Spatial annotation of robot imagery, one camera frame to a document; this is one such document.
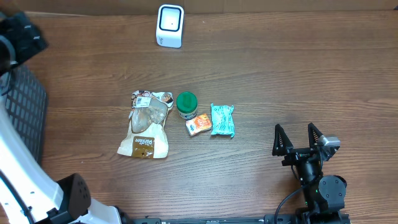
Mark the black mesh basket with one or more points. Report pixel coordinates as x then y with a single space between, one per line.
26 101

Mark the white barcode scanner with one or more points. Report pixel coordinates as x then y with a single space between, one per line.
169 30

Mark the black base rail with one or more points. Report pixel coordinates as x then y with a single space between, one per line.
267 219

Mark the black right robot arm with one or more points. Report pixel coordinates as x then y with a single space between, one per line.
324 194

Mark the teal tissue pack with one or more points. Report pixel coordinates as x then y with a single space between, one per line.
222 120

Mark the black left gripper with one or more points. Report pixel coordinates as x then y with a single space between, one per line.
23 34

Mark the snack bag brown white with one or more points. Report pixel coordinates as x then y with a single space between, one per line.
146 138

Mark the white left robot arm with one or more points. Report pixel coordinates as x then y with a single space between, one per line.
28 194

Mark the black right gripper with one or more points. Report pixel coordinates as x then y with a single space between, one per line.
295 154

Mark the orange small box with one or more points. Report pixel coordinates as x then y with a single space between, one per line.
198 124

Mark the green lid jar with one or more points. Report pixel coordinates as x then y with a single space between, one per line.
187 104

